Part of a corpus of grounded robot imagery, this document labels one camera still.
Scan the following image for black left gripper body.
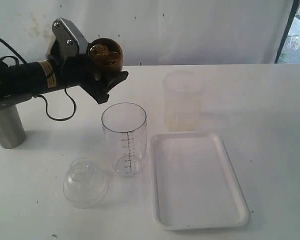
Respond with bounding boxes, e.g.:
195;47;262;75
45;41;129;104

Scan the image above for black window frame post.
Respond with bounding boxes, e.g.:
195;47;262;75
274;0;300;64

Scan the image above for black cable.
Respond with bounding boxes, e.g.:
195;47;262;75
0;31;77;123

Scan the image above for clear shaker body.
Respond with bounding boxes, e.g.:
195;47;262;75
101;102;148;178

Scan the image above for clear dome strainer lid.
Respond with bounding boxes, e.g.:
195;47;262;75
62;157;109;209

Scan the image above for gold foil coins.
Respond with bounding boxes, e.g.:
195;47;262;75
89;44;120;64

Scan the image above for white backdrop sheet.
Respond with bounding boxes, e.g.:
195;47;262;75
0;0;297;65

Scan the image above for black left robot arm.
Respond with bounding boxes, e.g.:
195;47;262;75
0;53;129;110

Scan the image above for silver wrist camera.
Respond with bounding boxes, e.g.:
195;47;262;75
52;17;88;59

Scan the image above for stainless steel cup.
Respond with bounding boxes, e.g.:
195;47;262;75
0;105;26;149

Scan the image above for white rectangular tray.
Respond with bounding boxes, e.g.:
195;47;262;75
149;132;249;231

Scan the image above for translucent plastic container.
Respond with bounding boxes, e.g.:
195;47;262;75
163;70;205;132

